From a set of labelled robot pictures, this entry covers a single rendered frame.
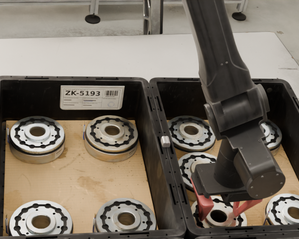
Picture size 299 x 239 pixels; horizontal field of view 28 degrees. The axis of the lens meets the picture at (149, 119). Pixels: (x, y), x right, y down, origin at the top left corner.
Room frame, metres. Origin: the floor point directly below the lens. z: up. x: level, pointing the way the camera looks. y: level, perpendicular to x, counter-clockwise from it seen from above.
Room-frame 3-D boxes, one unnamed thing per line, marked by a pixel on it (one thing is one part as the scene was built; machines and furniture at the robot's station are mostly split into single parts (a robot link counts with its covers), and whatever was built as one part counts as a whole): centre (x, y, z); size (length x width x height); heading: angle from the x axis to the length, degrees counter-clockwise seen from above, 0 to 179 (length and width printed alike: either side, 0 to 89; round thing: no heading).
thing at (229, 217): (0.69, -0.15, 0.86); 0.05 x 0.05 x 0.01
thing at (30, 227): (0.61, 0.14, 0.86); 0.05 x 0.05 x 0.01
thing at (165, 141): (0.78, -0.03, 0.94); 0.02 x 0.01 x 0.01; 16
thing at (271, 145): (0.94, -0.22, 0.86); 0.10 x 0.10 x 0.01
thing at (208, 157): (0.80, -0.11, 0.86); 0.10 x 0.10 x 0.01
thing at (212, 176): (0.70, -0.14, 0.98); 0.10 x 0.07 x 0.07; 111
